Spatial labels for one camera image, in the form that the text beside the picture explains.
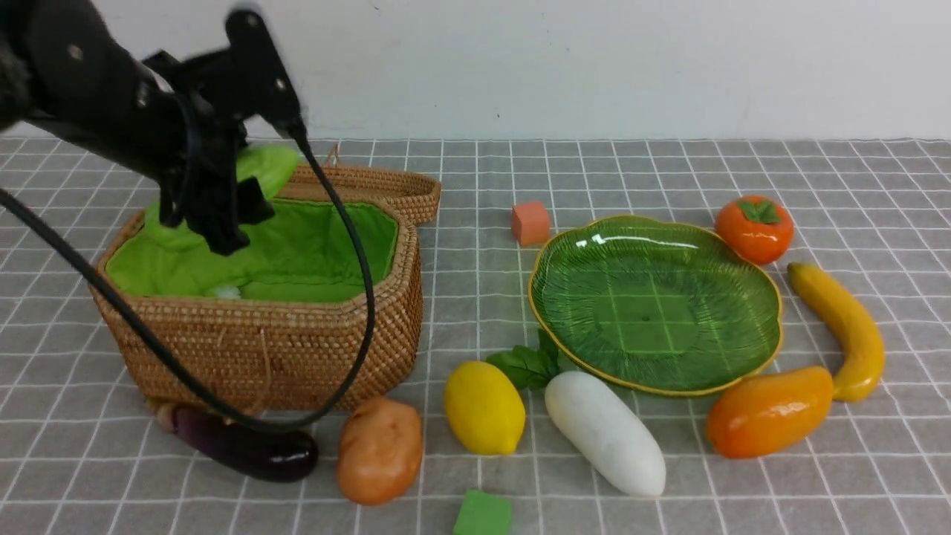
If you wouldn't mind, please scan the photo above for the green cube block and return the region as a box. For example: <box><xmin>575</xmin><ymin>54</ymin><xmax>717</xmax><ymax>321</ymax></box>
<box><xmin>452</xmin><ymin>490</ymin><xmax>513</xmax><ymax>535</ymax></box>

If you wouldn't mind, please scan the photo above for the green glass leaf plate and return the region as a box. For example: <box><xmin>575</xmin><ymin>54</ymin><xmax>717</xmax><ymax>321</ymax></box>
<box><xmin>527</xmin><ymin>215</ymin><xmax>784</xmax><ymax>398</ymax></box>

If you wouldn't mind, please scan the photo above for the grey checkered tablecloth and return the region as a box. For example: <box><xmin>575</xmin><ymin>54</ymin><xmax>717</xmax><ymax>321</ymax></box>
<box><xmin>1</xmin><ymin>140</ymin><xmax>950</xmax><ymax>534</ymax></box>

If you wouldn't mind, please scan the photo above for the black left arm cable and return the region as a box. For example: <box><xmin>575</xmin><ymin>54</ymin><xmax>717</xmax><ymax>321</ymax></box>
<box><xmin>0</xmin><ymin>123</ymin><xmax>377</xmax><ymax>435</ymax></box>

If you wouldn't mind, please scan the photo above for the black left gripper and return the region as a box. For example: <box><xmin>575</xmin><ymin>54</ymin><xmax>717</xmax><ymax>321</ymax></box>
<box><xmin>145</xmin><ymin>9</ymin><xmax>303</xmax><ymax>256</ymax></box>

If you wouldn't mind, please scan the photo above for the orange cube block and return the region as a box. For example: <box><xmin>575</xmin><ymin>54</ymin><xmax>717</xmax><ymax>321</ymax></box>
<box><xmin>510</xmin><ymin>201</ymin><xmax>551</xmax><ymax>247</ymax></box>

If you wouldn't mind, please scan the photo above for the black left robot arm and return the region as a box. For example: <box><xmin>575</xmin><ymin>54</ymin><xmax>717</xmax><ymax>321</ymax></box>
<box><xmin>1</xmin><ymin>1</ymin><xmax>305</xmax><ymax>256</ymax></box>

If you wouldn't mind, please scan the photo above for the woven wicker basket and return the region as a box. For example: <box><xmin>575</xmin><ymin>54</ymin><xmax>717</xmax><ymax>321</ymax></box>
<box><xmin>97</xmin><ymin>198</ymin><xmax>423</xmax><ymax>415</ymax></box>

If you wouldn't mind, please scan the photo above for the purple eggplant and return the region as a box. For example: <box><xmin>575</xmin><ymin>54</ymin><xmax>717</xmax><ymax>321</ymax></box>
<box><xmin>150</xmin><ymin>403</ymin><xmax>319</xmax><ymax>483</ymax></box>

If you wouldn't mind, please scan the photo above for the woven basket lid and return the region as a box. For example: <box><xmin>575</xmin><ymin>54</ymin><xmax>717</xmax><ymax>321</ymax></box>
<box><xmin>277</xmin><ymin>146</ymin><xmax>441</xmax><ymax>225</ymax></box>

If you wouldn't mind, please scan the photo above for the yellow lemon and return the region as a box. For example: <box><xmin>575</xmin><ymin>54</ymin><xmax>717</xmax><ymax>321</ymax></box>
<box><xmin>443</xmin><ymin>361</ymin><xmax>527</xmax><ymax>455</ymax></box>

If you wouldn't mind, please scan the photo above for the yellow banana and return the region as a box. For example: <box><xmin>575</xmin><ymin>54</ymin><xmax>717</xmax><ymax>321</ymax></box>
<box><xmin>787</xmin><ymin>262</ymin><xmax>886</xmax><ymax>403</ymax></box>

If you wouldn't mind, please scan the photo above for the white radish with leaves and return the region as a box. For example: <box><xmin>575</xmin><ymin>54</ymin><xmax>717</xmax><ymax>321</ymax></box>
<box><xmin>487</xmin><ymin>331</ymin><xmax>668</xmax><ymax>499</ymax></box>

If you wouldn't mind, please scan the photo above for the orange persimmon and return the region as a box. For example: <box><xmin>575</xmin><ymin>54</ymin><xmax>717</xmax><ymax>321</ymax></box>
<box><xmin>714</xmin><ymin>195</ymin><xmax>794</xmax><ymax>265</ymax></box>

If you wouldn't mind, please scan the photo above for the orange mango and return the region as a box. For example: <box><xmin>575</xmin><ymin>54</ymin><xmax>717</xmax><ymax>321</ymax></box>
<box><xmin>706</xmin><ymin>366</ymin><xmax>834</xmax><ymax>459</ymax></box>

